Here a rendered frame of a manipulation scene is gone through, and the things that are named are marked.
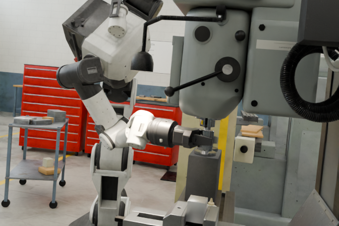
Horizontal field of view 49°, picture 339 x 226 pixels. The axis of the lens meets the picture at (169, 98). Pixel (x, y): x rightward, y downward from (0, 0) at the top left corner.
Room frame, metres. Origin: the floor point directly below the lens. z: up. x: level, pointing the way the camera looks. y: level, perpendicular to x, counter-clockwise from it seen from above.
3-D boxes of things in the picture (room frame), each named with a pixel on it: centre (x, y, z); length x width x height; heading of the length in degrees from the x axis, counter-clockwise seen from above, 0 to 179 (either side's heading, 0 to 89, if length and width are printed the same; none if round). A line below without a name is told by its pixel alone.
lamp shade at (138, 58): (1.18, 0.10, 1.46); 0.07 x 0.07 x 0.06
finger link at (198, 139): (1.12, -0.11, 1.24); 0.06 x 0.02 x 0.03; 66
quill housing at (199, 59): (1.15, -0.13, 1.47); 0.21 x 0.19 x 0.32; 170
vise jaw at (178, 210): (1.08, -0.05, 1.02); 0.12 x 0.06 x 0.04; 168
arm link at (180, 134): (1.19, -0.04, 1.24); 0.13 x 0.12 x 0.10; 156
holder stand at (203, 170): (1.57, -0.18, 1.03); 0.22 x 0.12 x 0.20; 169
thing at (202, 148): (1.15, -0.12, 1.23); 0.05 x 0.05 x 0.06
